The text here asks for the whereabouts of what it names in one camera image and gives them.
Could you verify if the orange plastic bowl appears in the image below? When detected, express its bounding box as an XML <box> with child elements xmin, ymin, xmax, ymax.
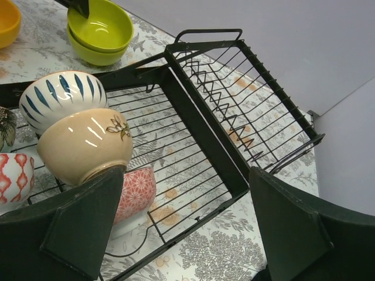
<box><xmin>1</xmin><ymin>0</ymin><xmax>21</xmax><ymax>49</ymax></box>

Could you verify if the pink patterned bowl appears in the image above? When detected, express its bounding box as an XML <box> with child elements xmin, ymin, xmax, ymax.
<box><xmin>110</xmin><ymin>166</ymin><xmax>156</xmax><ymax>240</ymax></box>

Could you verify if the beige ceramic bowl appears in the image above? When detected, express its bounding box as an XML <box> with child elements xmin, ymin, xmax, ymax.
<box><xmin>37</xmin><ymin>108</ymin><xmax>134</xmax><ymax>186</ymax></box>

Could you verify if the blue striped white bowl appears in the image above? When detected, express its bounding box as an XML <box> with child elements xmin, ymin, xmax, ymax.
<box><xmin>19</xmin><ymin>70</ymin><xmax>108</xmax><ymax>135</ymax></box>

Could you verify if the lime green bowl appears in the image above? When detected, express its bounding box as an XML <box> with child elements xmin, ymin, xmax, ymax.
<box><xmin>66</xmin><ymin>26</ymin><xmax>128</xmax><ymax>66</ymax></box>
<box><xmin>67</xmin><ymin>1</ymin><xmax>134</xmax><ymax>53</ymax></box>

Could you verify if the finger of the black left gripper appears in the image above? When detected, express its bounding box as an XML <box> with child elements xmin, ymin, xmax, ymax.
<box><xmin>55</xmin><ymin>0</ymin><xmax>90</xmax><ymax>19</ymax></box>

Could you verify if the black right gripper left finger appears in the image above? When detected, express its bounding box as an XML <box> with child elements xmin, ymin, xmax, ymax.
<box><xmin>1</xmin><ymin>166</ymin><xmax>124</xmax><ymax>280</ymax></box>

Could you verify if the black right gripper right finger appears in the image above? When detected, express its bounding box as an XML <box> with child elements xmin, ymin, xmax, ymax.
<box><xmin>249</xmin><ymin>167</ymin><xmax>374</xmax><ymax>280</ymax></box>

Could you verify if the red diamond pattern bowl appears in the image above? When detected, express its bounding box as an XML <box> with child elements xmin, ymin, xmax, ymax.
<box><xmin>1</xmin><ymin>153</ymin><xmax>35</xmax><ymax>215</ymax></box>

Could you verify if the mint green flower bowl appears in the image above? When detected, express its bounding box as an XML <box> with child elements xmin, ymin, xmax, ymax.
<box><xmin>0</xmin><ymin>107</ymin><xmax>17</xmax><ymax>153</ymax></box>

